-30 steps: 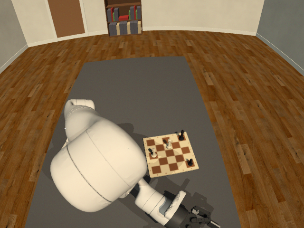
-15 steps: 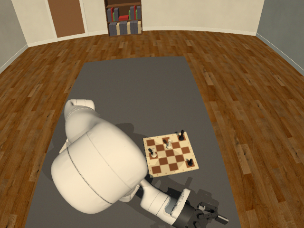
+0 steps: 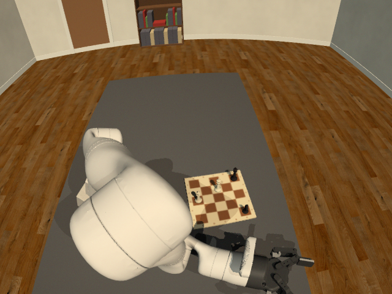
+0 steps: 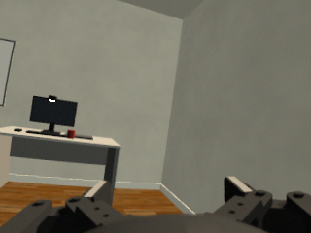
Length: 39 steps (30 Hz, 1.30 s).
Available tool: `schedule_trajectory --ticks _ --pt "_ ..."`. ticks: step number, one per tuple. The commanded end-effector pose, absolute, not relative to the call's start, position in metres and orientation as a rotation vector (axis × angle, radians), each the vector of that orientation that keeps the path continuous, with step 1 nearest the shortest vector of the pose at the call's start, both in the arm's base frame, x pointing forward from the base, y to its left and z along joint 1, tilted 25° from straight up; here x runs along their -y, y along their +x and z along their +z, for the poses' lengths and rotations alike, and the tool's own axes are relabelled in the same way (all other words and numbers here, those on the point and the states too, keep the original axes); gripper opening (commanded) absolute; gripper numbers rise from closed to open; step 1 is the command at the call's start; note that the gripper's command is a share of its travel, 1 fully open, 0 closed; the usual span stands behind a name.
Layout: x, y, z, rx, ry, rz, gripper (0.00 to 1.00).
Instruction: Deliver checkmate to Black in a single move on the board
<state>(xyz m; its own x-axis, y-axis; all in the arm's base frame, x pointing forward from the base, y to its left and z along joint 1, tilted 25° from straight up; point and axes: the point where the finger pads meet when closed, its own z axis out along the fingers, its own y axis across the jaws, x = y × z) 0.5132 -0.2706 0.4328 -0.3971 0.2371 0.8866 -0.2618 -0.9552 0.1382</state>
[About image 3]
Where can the brown and cream chessboard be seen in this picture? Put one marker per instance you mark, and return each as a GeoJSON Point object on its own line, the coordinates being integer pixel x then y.
{"type": "Point", "coordinates": [218, 208]}

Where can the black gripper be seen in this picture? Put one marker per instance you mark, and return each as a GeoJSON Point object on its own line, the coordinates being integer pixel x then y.
{"type": "Point", "coordinates": [275, 278]}

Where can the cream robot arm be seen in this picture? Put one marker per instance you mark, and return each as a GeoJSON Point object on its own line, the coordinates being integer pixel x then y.
{"type": "Point", "coordinates": [138, 219]}

